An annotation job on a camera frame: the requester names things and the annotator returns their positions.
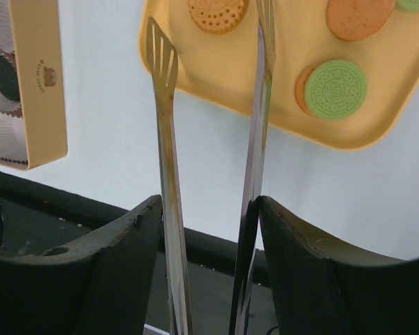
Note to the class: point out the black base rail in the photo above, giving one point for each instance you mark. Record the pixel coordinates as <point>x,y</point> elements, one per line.
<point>34,209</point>

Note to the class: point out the yellow cookie tray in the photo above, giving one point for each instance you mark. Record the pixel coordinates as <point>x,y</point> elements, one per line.
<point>221,69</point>

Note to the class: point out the tan round biscuit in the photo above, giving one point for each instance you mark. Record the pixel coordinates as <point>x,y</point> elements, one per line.
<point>217,16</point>

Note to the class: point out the black cookie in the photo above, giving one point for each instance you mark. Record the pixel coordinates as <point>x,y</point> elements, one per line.
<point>9,86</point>

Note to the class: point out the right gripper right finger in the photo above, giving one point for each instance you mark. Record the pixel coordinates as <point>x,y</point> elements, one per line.
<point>324,285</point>

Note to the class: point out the metal tongs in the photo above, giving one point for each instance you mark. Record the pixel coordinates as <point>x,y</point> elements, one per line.
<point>162,61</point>

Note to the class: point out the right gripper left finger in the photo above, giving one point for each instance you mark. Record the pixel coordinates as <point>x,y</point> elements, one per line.
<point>81,281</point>

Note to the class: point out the orange round cookie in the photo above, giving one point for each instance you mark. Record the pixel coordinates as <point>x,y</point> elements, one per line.
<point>355,20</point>

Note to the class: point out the green sandwich cookie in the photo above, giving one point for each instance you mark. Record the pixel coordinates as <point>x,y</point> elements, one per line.
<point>335,90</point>

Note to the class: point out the yellow cookie tin box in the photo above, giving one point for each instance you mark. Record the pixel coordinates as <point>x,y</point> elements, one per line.
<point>33,129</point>

